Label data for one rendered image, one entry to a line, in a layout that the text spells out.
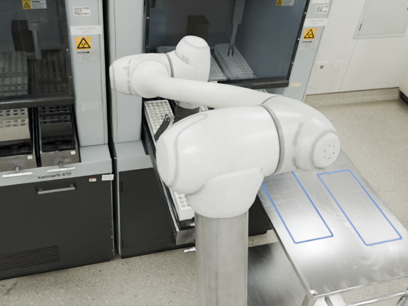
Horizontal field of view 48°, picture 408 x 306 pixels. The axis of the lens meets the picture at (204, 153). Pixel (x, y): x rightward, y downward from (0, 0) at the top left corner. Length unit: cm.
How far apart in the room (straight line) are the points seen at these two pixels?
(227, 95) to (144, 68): 28
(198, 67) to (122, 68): 21
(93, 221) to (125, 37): 84
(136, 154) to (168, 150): 111
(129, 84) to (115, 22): 40
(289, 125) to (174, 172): 21
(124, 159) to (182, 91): 77
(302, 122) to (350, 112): 296
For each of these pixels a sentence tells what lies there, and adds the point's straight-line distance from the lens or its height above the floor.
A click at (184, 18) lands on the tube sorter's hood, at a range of 163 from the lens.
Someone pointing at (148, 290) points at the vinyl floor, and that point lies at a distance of 231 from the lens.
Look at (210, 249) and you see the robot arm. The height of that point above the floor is 128.
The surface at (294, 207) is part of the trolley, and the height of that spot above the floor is 82.
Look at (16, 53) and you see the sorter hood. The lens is 163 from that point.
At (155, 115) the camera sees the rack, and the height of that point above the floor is 86.
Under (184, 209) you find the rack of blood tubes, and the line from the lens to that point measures 146.
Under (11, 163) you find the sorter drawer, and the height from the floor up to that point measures 78.
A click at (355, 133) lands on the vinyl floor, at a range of 354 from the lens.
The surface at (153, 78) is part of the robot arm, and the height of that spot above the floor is 133.
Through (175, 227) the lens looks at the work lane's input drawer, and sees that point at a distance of 149.
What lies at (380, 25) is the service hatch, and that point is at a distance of 363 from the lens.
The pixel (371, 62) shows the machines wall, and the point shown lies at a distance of 378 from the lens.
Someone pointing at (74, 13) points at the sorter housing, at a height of 130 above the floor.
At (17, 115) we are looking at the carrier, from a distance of 184.
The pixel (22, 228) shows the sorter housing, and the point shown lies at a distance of 206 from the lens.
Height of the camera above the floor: 195
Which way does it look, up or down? 40 degrees down
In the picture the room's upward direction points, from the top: 8 degrees clockwise
